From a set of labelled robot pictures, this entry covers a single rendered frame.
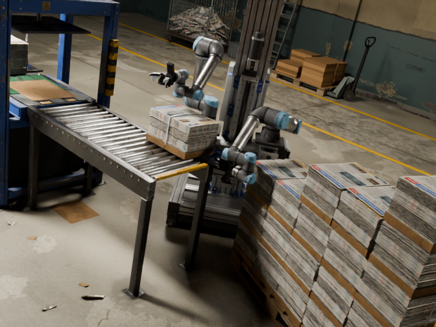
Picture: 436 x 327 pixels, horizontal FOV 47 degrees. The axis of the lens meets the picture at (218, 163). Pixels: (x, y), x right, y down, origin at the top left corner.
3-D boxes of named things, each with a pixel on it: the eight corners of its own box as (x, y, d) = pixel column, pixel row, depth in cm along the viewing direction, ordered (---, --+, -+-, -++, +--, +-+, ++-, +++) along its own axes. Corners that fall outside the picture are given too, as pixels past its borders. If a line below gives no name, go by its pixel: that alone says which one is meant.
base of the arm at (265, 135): (260, 133, 390) (263, 122, 386) (279, 137, 390) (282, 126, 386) (260, 140, 376) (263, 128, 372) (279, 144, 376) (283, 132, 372)
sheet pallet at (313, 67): (344, 93, 961) (352, 63, 939) (322, 96, 900) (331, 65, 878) (292, 74, 1028) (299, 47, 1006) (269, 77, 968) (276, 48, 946)
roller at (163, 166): (194, 165, 329) (195, 157, 327) (139, 180, 295) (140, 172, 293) (189, 161, 332) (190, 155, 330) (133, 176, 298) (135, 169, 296)
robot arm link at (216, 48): (231, 50, 365) (200, 105, 351) (218, 47, 369) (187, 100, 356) (228, 40, 355) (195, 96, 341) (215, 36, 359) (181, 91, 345)
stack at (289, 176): (272, 256, 385) (298, 158, 353) (374, 372, 292) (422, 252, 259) (227, 262, 367) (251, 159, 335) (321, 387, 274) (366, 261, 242)
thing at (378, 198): (398, 187, 275) (398, 185, 275) (437, 213, 252) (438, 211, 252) (344, 189, 259) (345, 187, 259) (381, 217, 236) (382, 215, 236)
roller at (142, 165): (187, 161, 333) (189, 154, 331) (132, 175, 299) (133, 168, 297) (182, 157, 336) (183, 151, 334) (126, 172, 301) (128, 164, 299)
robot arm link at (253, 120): (254, 98, 337) (220, 152, 314) (269, 103, 334) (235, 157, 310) (255, 110, 347) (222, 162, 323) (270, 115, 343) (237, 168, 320)
